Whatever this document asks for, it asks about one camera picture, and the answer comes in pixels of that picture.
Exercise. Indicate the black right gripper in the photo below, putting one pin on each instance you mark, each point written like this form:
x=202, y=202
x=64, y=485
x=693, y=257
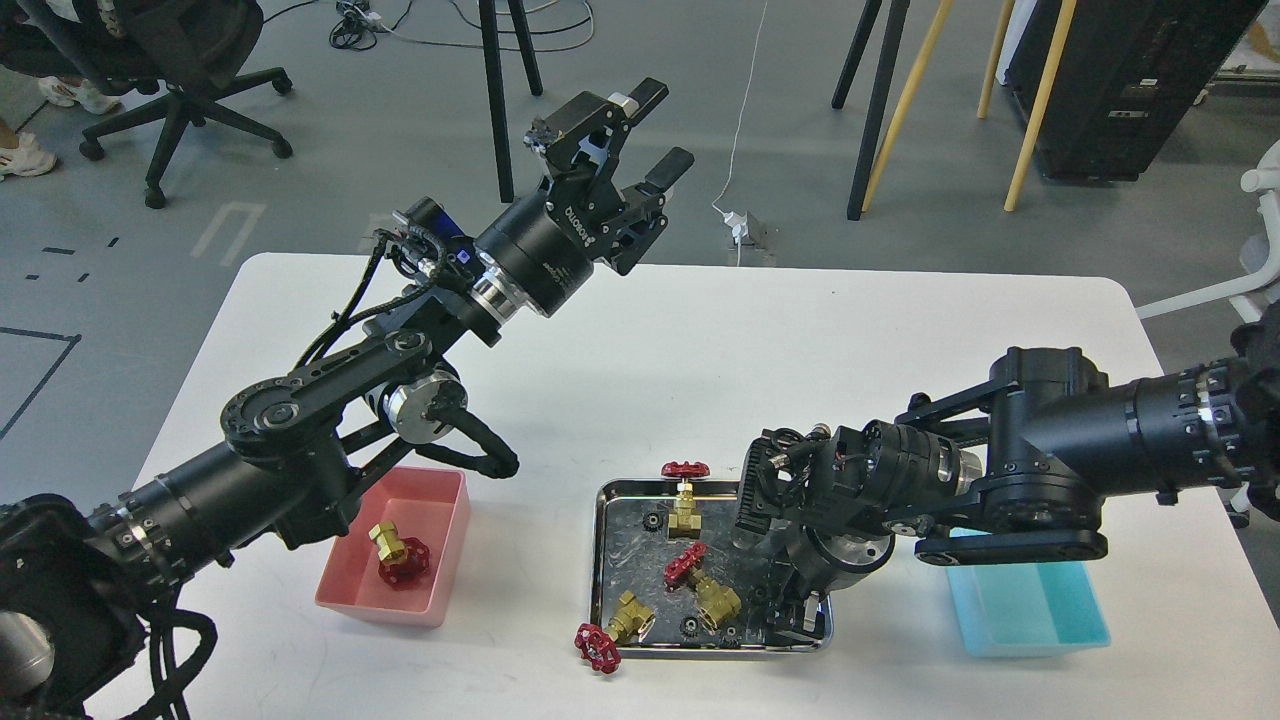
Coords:
x=817, y=564

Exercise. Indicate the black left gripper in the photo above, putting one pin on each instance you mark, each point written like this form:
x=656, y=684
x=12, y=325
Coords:
x=545, y=245

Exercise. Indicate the brass valve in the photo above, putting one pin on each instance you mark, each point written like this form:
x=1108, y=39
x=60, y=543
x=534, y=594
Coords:
x=402, y=561
x=684, y=519
x=600, y=645

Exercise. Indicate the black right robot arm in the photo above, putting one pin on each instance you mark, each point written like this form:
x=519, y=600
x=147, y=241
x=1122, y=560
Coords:
x=1015, y=469

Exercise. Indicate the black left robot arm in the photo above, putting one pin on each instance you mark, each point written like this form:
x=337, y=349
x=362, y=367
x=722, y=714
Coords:
x=84, y=595

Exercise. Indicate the brass valve tray centre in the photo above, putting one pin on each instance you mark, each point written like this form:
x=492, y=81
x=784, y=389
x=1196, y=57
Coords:
x=717, y=603

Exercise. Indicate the brass valve at tray top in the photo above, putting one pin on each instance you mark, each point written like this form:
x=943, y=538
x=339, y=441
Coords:
x=684, y=519

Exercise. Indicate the light blue plastic box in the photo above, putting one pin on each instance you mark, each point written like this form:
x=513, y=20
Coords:
x=1027, y=611

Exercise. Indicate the brass valve at tray edge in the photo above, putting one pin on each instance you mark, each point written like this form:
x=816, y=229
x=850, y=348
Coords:
x=600, y=645

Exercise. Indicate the pink plastic box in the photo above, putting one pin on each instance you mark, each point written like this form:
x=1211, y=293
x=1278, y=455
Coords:
x=429, y=504

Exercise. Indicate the black cabinet box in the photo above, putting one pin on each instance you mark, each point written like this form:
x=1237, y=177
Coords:
x=1129, y=72

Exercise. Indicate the shiny metal tray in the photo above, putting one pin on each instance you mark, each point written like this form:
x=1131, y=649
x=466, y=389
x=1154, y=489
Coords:
x=626, y=558

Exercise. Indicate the black stand legs top centre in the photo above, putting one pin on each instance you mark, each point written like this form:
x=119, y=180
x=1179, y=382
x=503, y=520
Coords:
x=495, y=83

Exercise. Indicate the wooden yellow stand leg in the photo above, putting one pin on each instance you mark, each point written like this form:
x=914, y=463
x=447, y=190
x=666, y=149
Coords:
x=903, y=106

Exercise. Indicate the black tripod leg pair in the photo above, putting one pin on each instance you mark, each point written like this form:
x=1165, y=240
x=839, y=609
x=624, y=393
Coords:
x=888, y=52

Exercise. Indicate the black office chair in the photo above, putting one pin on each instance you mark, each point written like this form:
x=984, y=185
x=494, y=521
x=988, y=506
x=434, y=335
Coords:
x=195, y=48

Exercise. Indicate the person's white sneaker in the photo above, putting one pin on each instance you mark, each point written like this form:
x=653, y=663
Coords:
x=28, y=158

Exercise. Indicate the white power adapter with cable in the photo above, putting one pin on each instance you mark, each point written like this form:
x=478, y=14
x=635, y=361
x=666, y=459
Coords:
x=737, y=221

